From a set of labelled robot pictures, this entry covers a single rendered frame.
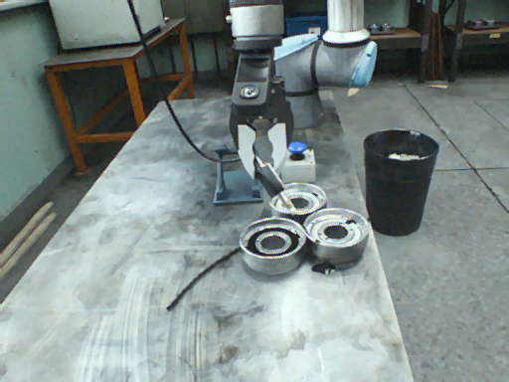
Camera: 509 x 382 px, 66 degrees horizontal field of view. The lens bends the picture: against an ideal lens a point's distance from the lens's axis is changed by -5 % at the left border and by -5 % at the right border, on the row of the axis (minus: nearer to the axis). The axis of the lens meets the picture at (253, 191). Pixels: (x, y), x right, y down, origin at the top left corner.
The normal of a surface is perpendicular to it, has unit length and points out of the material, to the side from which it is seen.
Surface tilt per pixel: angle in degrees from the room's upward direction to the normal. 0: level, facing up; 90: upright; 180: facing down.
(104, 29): 90
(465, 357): 0
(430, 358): 0
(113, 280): 0
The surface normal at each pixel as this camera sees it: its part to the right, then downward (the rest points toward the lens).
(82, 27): -0.07, 0.52
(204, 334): -0.09, -0.85
